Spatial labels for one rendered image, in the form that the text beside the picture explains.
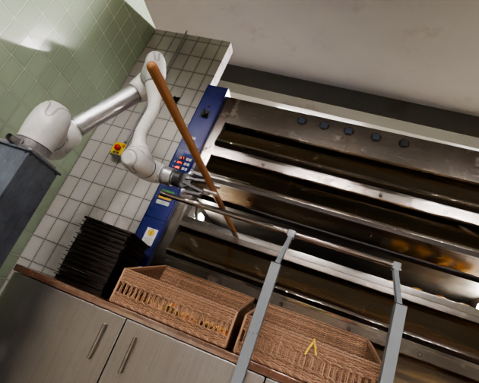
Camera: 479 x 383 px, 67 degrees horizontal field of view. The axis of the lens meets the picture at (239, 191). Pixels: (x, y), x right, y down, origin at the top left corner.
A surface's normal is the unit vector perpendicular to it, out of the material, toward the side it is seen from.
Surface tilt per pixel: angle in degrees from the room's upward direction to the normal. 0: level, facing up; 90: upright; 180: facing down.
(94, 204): 90
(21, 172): 90
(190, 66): 90
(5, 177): 90
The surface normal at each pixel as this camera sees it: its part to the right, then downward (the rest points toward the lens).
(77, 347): -0.13, -0.41
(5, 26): 0.93, 0.27
